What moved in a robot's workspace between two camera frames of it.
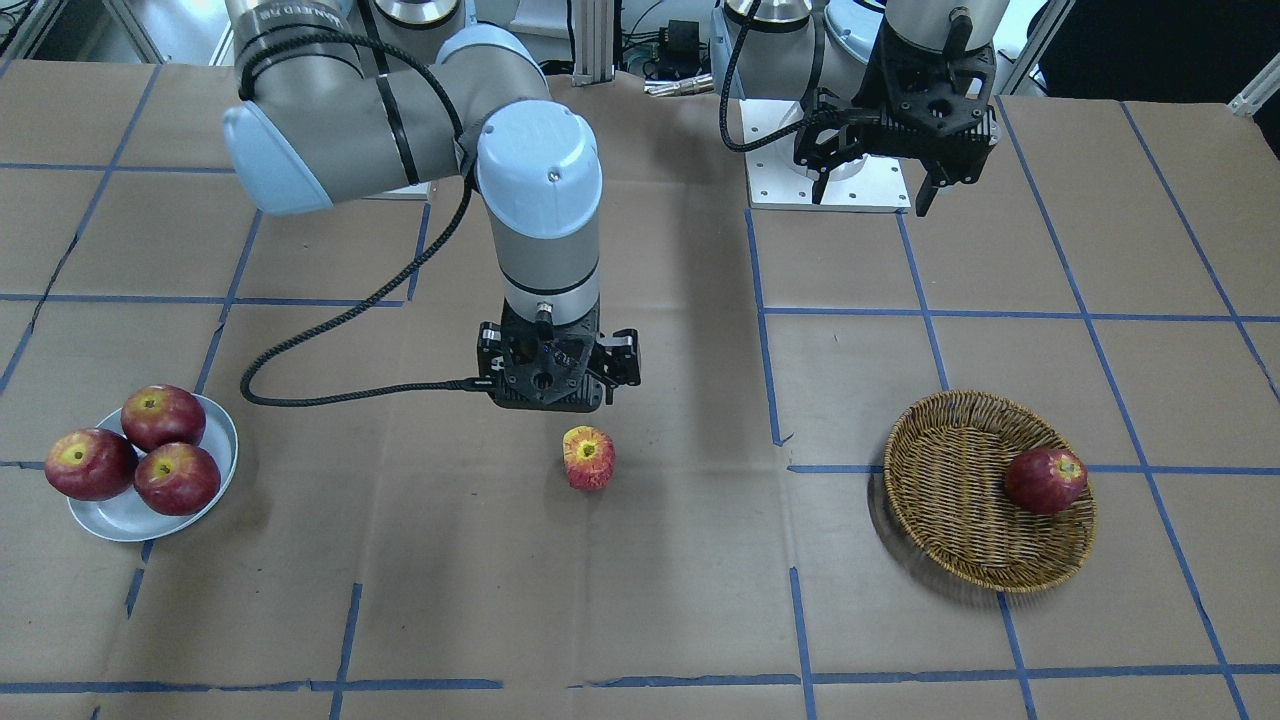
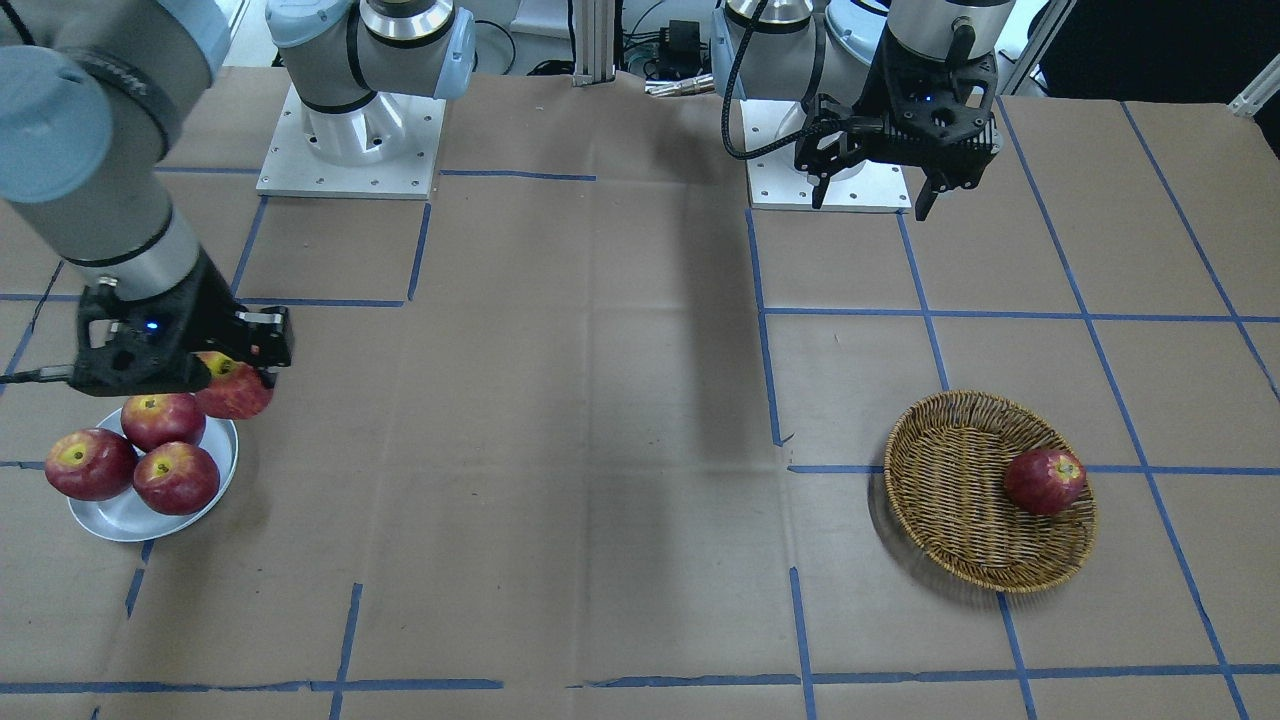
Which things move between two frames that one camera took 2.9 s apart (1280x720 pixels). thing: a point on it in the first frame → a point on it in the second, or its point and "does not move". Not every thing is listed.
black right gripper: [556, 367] → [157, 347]
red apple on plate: [91, 464] does not move
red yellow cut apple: [589, 457] → [237, 389]
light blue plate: [126, 517] does not move
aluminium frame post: [594, 42] does not move
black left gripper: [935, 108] does not move
